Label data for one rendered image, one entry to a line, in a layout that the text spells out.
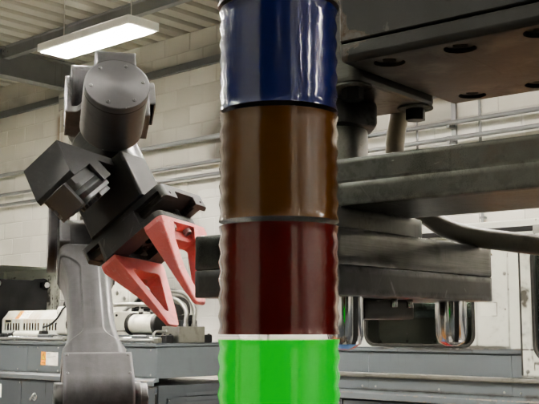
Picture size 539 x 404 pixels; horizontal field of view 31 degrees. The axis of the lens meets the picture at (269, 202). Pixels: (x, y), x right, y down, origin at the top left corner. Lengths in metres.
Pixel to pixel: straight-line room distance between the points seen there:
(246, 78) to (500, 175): 0.23
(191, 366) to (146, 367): 0.38
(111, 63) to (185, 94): 9.57
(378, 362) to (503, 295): 0.93
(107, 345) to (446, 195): 0.54
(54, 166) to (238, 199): 0.54
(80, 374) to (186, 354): 6.72
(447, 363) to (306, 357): 5.52
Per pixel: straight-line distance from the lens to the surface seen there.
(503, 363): 5.63
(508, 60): 0.55
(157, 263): 0.91
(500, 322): 5.66
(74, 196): 0.82
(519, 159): 0.50
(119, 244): 0.86
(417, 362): 5.92
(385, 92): 0.58
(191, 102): 10.35
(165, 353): 7.52
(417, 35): 0.51
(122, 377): 0.95
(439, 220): 0.66
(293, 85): 0.30
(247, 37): 0.30
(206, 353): 7.81
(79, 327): 1.01
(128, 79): 0.87
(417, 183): 0.53
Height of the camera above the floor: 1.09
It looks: 7 degrees up
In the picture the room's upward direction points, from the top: straight up
